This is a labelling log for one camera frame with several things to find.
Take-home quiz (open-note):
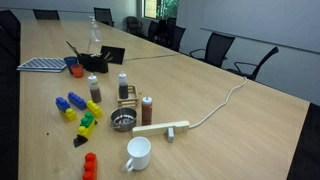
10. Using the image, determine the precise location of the dark sauce squeeze bottle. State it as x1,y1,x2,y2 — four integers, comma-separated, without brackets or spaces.
119,72,128,99

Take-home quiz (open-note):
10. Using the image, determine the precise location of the wooden slat basket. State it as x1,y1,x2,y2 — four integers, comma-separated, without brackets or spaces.
118,85,139,107

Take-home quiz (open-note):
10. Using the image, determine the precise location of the brown sauce squeeze bottle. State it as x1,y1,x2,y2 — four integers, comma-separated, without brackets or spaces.
88,74,102,103

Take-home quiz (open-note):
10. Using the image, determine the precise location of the clear spray bottle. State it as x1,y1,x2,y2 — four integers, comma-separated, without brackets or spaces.
88,16,102,54

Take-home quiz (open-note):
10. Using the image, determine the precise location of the cream power strip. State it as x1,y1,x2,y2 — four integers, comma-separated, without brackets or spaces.
132,120,190,137

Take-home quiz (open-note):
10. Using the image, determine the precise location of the small steel pot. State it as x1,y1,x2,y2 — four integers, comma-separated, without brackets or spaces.
110,107,137,132

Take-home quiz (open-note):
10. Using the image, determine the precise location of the black office chair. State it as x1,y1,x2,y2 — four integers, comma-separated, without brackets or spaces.
198,32,235,68
94,7,114,27
159,26,185,52
226,46,279,81
33,9,60,20

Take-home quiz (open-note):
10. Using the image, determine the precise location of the white ceramic mug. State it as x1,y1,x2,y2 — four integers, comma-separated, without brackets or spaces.
125,137,151,172

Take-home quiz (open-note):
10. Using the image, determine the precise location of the black utensil holder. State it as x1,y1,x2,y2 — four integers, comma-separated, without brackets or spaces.
78,54,108,73

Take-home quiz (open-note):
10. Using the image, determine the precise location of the green yellow toy block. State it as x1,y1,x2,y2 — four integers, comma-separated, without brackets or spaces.
77,112,96,138

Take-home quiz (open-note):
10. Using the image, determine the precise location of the long blue toy block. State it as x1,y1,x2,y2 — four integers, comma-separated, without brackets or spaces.
68,92,87,110

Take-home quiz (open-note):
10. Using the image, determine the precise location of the orange plastic cup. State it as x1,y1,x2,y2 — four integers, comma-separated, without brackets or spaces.
71,64,84,78

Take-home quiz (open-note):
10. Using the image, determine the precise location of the blue plastic cup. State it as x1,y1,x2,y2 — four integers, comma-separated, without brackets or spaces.
64,56,78,74

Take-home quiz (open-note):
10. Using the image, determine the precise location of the blue yellow toy block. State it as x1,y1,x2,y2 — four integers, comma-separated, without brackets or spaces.
55,97,77,121

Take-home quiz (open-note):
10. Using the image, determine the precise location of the red toy block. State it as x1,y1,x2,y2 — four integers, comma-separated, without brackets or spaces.
82,152,97,180

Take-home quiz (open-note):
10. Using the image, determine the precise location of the grey keyboard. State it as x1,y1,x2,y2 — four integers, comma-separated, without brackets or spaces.
17,57,66,73

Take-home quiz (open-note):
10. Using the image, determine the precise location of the white power cable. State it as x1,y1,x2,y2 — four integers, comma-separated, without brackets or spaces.
188,76,248,130

